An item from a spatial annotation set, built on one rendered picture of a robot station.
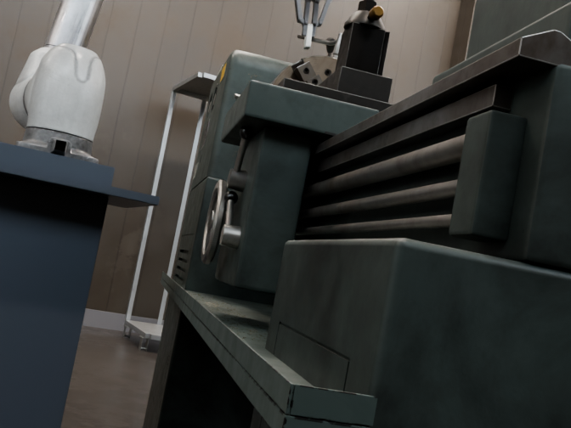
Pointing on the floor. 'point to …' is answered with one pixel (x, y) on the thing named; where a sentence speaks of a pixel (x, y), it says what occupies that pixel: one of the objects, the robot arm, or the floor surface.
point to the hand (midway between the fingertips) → (308, 36)
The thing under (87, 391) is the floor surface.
